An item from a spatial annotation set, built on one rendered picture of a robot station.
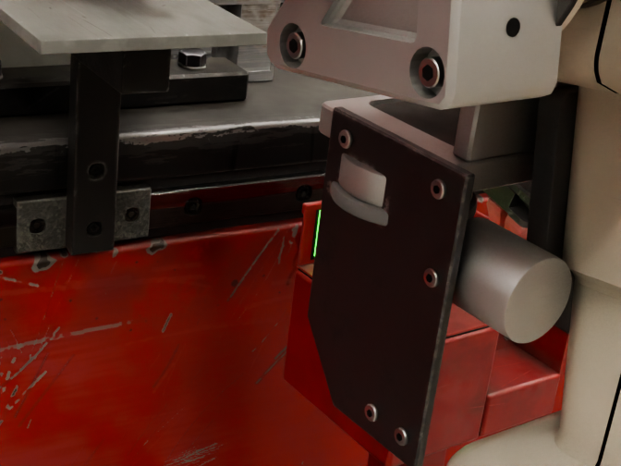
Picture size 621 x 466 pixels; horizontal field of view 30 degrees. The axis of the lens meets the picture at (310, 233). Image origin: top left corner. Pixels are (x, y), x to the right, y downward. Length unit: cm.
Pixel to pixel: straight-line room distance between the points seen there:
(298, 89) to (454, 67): 85
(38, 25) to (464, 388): 46
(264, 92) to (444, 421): 39
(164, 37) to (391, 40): 50
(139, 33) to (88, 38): 4
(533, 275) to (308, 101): 67
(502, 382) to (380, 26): 70
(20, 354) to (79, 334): 6
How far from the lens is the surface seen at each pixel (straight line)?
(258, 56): 121
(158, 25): 90
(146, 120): 107
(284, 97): 117
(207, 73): 112
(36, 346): 109
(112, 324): 111
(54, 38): 84
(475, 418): 103
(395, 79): 38
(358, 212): 57
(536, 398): 108
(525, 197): 97
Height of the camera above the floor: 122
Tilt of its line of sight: 24 degrees down
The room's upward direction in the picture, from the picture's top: 7 degrees clockwise
